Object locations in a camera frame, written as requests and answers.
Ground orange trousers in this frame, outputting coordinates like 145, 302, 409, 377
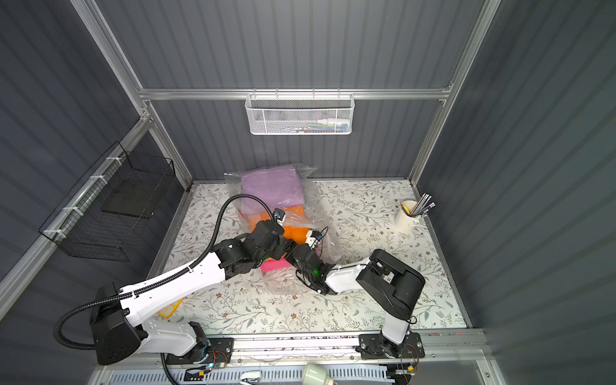
246, 204, 321, 246

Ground clear plastic vacuum bag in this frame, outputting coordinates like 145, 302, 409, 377
225, 164, 342, 295

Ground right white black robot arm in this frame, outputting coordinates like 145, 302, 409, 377
285, 244, 425, 359

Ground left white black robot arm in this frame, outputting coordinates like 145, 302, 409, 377
90, 220, 294, 365

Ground folded pink cloth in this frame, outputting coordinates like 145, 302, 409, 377
260, 258, 290, 274

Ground folded purple cloth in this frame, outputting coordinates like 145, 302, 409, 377
240, 165, 305, 210

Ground floral table mat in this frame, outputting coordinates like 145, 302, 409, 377
164, 181, 465, 339

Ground white pen cup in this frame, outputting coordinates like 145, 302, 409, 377
394, 201, 422, 234

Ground pale green lamp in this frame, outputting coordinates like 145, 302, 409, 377
302, 363, 336, 385

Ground yellow object on mat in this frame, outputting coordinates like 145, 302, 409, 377
157, 298, 184, 319

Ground bundle of pens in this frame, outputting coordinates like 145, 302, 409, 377
411, 193, 436, 217

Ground items in white basket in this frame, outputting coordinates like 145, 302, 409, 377
281, 119, 351, 134

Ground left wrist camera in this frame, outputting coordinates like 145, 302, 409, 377
273, 208, 287, 225

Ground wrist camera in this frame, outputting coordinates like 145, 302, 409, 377
305, 229, 323, 250
273, 208, 287, 225

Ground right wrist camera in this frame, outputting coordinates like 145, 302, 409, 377
305, 229, 323, 250

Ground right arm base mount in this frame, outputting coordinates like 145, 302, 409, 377
355, 331, 425, 360

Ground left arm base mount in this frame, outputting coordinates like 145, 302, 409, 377
165, 338, 235, 366

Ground white wire mesh basket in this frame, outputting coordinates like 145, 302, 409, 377
245, 94, 355, 136

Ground black wire mesh basket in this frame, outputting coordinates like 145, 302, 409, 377
39, 144, 176, 262

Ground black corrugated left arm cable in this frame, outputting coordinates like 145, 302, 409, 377
52, 193, 278, 385

